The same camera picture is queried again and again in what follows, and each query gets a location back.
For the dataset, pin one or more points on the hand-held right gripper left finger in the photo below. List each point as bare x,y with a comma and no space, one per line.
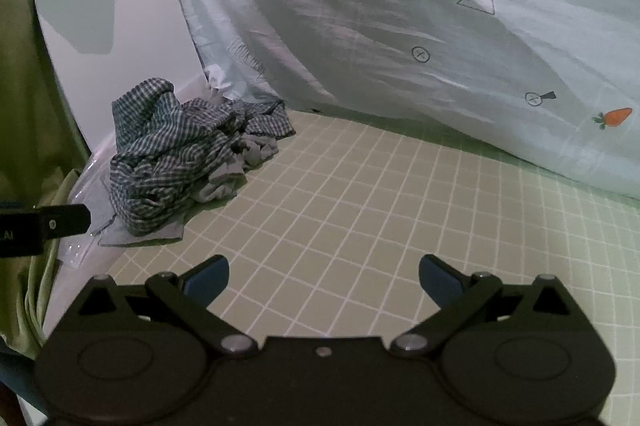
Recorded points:
210,277

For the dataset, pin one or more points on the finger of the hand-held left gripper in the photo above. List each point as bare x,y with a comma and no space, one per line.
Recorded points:
70,220

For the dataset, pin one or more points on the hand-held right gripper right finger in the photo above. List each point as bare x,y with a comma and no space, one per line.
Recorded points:
439,278

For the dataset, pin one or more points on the blue checked shirt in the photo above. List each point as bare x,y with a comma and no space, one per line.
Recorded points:
150,155

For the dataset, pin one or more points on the green cloth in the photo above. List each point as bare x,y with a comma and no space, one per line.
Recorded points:
25,105

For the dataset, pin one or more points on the grey garment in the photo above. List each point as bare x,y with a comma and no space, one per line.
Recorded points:
257,150

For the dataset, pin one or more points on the white bed board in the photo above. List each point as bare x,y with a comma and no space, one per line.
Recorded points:
115,15

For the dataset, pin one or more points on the carrot print quilt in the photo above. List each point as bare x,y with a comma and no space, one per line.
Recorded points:
400,30

